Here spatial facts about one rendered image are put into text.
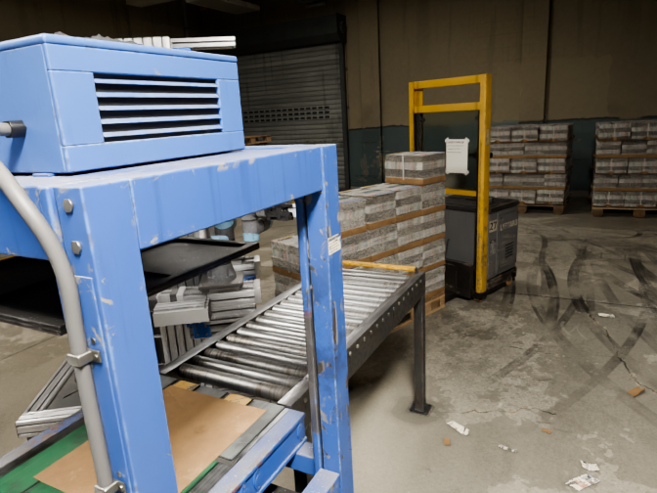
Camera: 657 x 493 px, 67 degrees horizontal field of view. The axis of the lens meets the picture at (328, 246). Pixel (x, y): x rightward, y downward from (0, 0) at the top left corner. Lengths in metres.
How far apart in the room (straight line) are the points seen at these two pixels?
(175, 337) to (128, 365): 2.23
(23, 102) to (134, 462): 0.56
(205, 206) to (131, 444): 0.36
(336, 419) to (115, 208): 0.86
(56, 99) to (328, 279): 0.66
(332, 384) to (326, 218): 0.43
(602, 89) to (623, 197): 2.26
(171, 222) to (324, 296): 0.54
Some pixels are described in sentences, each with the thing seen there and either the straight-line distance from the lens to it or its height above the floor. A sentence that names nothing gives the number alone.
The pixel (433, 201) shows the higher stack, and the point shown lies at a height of 0.93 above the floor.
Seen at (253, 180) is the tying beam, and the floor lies 1.51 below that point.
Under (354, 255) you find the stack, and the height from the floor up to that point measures 0.69.
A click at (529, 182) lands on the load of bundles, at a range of 8.09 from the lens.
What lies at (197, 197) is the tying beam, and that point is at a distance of 0.79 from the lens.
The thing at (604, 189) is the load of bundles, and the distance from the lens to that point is 7.99.
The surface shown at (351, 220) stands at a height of 0.94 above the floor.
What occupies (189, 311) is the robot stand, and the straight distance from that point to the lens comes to 2.55.
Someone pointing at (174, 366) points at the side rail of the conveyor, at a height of 0.80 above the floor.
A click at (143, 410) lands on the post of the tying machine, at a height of 1.23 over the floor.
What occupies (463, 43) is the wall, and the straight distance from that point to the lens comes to 9.90.
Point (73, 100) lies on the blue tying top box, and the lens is 0.88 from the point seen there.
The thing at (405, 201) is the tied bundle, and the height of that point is 0.97.
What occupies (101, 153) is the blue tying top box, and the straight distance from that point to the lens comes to 0.90.
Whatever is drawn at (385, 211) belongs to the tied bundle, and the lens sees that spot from 3.53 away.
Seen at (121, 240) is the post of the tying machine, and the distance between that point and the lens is 0.69.
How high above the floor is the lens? 1.61
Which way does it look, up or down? 15 degrees down
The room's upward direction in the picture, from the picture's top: 3 degrees counter-clockwise
